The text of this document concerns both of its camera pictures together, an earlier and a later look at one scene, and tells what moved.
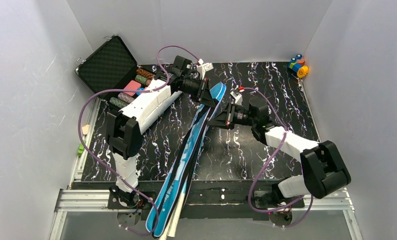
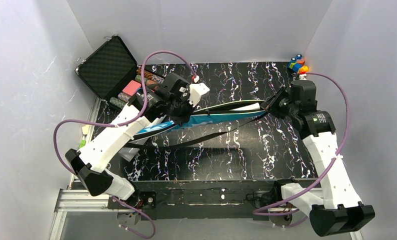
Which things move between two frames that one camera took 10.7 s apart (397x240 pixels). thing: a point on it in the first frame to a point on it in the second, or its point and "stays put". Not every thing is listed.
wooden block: [85, 129] stays put
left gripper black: [203, 92] to [179, 110]
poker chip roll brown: [144, 73] stays put
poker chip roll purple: [125, 98] stays put
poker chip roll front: [117, 102] stays put
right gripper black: [229, 116] to [278, 103]
